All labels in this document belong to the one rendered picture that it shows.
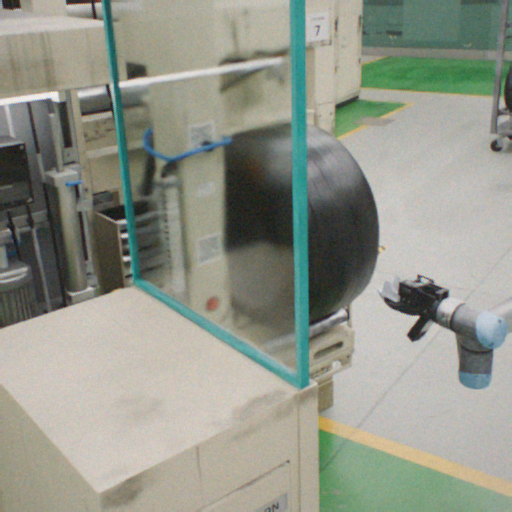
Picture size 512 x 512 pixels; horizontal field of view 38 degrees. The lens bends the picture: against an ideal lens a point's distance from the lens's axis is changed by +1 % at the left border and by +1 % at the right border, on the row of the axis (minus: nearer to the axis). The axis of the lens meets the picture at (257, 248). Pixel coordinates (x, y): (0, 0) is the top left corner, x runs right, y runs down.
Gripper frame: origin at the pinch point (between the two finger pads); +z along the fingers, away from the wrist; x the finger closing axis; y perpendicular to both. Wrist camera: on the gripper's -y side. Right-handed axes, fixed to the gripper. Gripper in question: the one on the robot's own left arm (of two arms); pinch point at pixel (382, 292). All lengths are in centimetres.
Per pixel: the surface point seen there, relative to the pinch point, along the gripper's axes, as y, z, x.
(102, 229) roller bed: 7, 78, 40
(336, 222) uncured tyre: 19.0, 9.5, 7.4
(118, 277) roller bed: -7, 71, 40
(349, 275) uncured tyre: 3.1, 8.6, 3.3
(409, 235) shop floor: -109, 201, -249
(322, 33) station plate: 59, 54, -30
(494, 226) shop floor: -109, 171, -306
